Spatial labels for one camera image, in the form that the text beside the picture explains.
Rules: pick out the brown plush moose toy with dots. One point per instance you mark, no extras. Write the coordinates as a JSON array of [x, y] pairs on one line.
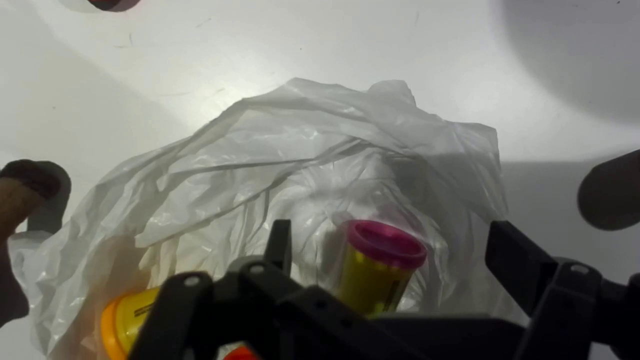
[[34, 193]]

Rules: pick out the purple lid play dough tub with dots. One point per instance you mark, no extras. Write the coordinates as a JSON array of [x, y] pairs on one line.
[[609, 196]]

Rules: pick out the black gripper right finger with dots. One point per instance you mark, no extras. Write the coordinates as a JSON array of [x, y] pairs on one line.
[[568, 302]]

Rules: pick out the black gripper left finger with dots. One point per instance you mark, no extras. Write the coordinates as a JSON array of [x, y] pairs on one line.
[[257, 302]]

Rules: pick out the pink lid yellow dough tub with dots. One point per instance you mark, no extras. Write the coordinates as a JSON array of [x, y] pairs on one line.
[[376, 264]]

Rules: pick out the red lid play dough tub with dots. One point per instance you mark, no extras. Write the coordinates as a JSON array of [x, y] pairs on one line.
[[243, 353]]

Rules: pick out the red lid spice jar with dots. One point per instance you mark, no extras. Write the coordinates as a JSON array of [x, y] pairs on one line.
[[114, 5]]

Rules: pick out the yellow play dough tub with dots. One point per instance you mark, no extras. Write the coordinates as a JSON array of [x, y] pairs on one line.
[[122, 318]]

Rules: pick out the white plastic bag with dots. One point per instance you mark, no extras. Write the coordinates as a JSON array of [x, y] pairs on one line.
[[317, 155]]

